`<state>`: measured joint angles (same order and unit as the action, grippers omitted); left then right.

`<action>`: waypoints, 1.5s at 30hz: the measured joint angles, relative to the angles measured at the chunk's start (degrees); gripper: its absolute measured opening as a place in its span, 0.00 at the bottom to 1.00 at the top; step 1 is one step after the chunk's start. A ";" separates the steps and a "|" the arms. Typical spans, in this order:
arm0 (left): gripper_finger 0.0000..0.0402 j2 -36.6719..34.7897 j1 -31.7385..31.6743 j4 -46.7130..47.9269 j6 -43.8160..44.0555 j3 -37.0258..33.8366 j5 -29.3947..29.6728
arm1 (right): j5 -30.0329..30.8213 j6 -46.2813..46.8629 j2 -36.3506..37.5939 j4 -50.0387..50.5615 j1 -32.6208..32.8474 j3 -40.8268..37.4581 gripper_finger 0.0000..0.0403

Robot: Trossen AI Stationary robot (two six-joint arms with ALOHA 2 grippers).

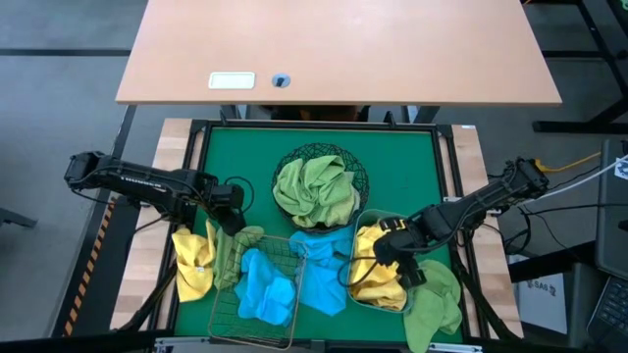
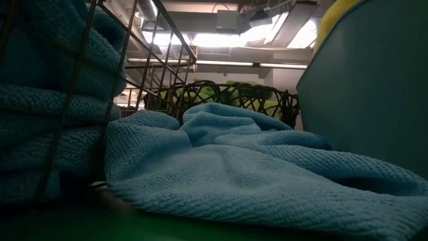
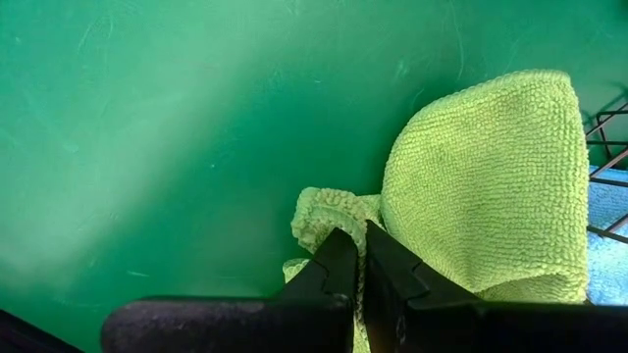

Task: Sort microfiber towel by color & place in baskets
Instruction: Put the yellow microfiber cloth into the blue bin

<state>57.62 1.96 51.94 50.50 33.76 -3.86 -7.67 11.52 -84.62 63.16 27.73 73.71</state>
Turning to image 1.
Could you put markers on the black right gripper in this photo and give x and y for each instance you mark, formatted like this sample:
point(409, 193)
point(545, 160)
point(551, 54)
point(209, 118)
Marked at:
point(400, 242)

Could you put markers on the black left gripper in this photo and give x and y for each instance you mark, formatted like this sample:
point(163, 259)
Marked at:
point(228, 198)

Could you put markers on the yellow microfiber towel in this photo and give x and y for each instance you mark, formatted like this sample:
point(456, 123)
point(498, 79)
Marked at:
point(193, 265)
point(378, 294)
point(365, 242)

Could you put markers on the blue microfiber towel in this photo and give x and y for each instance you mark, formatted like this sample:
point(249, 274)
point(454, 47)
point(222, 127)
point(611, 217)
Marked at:
point(275, 304)
point(321, 279)
point(257, 269)

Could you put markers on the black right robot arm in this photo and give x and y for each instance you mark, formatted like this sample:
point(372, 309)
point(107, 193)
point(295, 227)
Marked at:
point(481, 203)

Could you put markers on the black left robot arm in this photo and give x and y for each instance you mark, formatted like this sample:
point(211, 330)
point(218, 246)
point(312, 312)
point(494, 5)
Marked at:
point(147, 184)

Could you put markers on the teal plastic bin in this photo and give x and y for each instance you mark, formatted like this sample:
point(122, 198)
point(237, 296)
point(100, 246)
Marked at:
point(373, 215)

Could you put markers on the black desk leg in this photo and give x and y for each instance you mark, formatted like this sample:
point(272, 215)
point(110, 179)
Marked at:
point(424, 114)
point(230, 112)

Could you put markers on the white cardboard box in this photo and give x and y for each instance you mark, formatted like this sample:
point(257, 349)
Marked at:
point(542, 309)

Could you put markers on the white rectangular desk plate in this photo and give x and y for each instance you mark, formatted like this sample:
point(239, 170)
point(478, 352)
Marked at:
point(231, 81)

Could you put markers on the black hazard-striped panel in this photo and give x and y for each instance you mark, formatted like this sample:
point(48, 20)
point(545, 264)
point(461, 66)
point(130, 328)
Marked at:
point(98, 274)

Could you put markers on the grey laptop computer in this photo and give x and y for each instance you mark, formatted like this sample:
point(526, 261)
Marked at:
point(611, 235)

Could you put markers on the beige wooden desk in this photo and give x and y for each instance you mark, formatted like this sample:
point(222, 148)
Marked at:
point(343, 44)

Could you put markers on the black metal desk base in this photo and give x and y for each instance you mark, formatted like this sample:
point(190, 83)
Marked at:
point(564, 126)

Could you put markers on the black chair leg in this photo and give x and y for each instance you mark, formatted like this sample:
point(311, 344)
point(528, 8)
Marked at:
point(17, 218)

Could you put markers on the silver aluminium rail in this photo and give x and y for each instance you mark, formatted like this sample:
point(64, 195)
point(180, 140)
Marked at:
point(456, 348)

